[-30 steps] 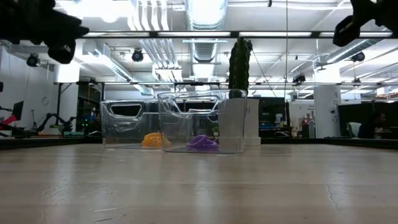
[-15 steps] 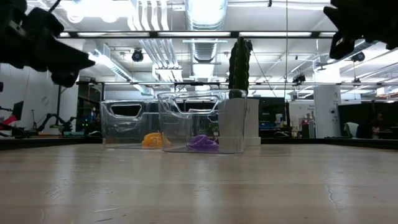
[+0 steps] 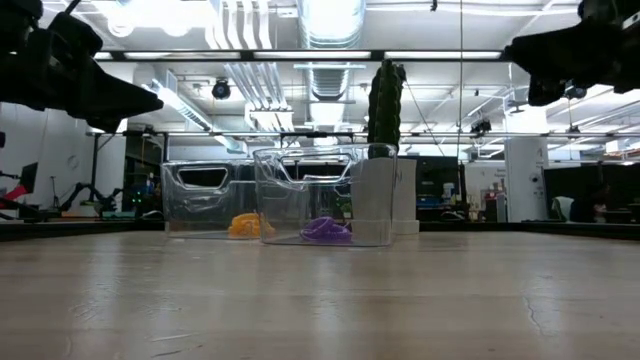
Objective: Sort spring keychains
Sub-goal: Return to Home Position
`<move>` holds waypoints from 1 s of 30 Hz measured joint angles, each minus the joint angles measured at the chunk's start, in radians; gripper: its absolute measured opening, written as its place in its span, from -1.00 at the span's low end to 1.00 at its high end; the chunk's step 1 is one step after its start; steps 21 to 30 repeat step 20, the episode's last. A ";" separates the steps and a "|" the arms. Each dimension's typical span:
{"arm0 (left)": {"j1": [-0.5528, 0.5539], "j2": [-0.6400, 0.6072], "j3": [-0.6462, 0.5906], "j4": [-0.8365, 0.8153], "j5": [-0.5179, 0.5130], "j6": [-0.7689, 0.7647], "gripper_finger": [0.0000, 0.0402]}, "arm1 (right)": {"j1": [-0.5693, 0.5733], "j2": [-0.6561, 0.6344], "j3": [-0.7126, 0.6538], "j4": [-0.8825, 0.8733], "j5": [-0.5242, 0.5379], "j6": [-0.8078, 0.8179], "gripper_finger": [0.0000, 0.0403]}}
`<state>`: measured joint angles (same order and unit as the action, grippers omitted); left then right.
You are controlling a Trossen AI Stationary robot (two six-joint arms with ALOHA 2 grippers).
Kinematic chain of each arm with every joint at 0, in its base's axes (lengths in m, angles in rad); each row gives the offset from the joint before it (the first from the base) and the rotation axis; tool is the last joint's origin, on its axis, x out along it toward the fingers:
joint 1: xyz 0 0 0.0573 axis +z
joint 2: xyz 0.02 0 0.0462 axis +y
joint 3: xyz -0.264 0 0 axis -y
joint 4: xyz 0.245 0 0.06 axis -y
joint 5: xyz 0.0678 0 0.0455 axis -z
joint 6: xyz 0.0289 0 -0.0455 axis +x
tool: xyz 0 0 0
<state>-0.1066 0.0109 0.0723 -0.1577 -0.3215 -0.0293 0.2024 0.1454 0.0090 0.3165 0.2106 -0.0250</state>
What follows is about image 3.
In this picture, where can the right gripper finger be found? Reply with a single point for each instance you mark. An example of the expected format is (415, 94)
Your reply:
(545, 90)
(555, 52)

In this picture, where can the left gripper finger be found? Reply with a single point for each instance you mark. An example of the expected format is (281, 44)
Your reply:
(107, 125)
(115, 97)

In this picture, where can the black background robot arm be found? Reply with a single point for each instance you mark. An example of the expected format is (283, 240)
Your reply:
(82, 189)

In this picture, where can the black ceiling spotlight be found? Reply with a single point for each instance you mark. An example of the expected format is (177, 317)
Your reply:
(577, 93)
(221, 90)

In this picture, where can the dark background cabinet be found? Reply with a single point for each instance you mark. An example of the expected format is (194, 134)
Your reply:
(142, 175)

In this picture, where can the white room pillar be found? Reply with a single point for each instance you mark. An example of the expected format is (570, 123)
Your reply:
(525, 180)

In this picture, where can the small dark monitor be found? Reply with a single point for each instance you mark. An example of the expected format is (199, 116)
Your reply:
(27, 177)

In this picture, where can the person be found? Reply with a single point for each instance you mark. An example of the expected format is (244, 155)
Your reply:
(592, 205)

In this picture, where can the clear plastic bin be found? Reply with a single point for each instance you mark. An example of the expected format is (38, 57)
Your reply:
(200, 220)
(310, 195)

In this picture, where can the green cactus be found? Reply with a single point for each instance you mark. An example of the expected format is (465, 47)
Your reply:
(386, 100)

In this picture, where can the white faceted plant pot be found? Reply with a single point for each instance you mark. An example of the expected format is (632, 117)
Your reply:
(407, 200)

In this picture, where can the thin black crossbar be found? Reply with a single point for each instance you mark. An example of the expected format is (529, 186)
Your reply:
(310, 134)

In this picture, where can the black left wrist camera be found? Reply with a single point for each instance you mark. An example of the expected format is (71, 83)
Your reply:
(75, 35)

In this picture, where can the black table frame rail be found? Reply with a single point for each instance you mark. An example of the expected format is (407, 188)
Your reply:
(500, 229)

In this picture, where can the black overhead frame beam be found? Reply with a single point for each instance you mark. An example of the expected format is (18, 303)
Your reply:
(377, 55)

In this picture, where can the silver ceiling air duct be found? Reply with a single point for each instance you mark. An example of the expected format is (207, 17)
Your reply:
(330, 30)

